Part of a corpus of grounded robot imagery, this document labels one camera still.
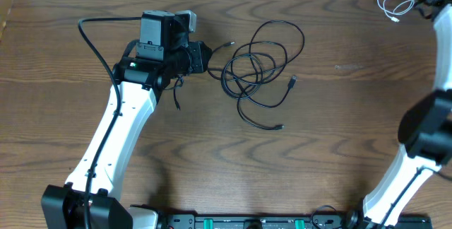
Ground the white usb cable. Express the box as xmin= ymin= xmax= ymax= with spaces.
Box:
xmin=376 ymin=0 xmax=417 ymax=23

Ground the black thin usb cable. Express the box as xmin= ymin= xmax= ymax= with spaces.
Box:
xmin=172 ymin=40 xmax=285 ymax=131

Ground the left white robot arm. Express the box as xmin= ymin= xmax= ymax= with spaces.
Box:
xmin=41 ymin=10 xmax=213 ymax=228

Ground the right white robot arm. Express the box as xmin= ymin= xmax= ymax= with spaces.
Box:
xmin=343 ymin=0 xmax=451 ymax=228

